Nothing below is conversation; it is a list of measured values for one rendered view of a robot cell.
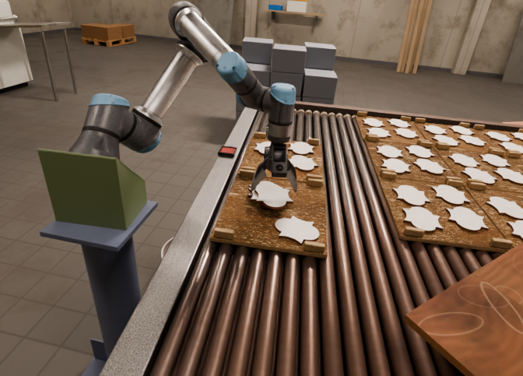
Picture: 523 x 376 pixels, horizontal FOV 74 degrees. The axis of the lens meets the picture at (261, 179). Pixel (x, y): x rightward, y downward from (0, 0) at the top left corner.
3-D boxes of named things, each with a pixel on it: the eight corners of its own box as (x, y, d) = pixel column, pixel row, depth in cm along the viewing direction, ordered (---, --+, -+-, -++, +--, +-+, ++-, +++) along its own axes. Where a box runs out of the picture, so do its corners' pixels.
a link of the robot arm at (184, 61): (102, 132, 121) (186, 5, 124) (132, 149, 134) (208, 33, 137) (120, 145, 115) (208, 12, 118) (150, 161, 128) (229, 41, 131)
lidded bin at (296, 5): (307, 12, 914) (308, 0, 900) (305, 13, 877) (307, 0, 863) (287, 10, 921) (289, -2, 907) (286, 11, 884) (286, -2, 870)
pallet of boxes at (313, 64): (320, 128, 465) (334, 44, 413) (325, 150, 402) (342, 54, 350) (240, 121, 466) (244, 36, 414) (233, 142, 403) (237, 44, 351)
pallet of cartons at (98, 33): (111, 47, 874) (109, 28, 852) (81, 43, 886) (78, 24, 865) (137, 41, 980) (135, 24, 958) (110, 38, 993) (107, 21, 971)
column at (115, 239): (66, 399, 147) (8, 238, 105) (116, 325, 180) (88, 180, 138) (149, 422, 142) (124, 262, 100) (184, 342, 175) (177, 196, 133)
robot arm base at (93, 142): (55, 151, 103) (65, 121, 106) (86, 168, 117) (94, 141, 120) (102, 156, 101) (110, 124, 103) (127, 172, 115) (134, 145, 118)
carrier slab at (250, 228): (209, 241, 103) (209, 237, 103) (236, 177, 139) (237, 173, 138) (327, 258, 100) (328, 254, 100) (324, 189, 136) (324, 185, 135)
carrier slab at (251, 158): (236, 176, 140) (236, 173, 139) (251, 138, 176) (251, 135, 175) (323, 187, 137) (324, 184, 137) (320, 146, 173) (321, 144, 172)
